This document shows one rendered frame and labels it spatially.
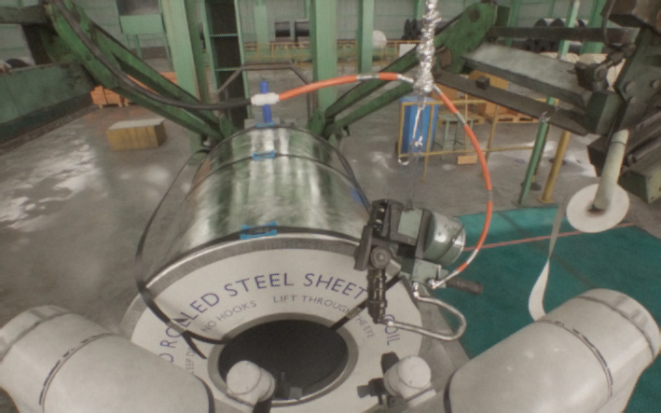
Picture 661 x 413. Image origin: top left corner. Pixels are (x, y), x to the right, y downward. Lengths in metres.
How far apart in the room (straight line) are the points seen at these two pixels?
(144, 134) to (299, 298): 6.23
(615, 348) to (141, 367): 0.55
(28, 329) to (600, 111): 1.27
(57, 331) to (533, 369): 0.57
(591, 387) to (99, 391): 0.53
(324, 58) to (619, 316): 5.20
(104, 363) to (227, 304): 0.70
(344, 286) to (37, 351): 0.82
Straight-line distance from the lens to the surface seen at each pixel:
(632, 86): 1.15
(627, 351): 0.53
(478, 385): 0.46
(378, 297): 0.91
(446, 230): 0.90
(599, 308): 0.55
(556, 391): 0.45
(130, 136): 7.18
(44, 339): 0.53
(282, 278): 1.05
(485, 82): 1.35
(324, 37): 5.45
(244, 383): 0.98
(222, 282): 1.06
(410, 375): 0.98
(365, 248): 0.83
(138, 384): 0.44
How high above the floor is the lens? 1.89
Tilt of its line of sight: 29 degrees down
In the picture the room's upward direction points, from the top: 1 degrees counter-clockwise
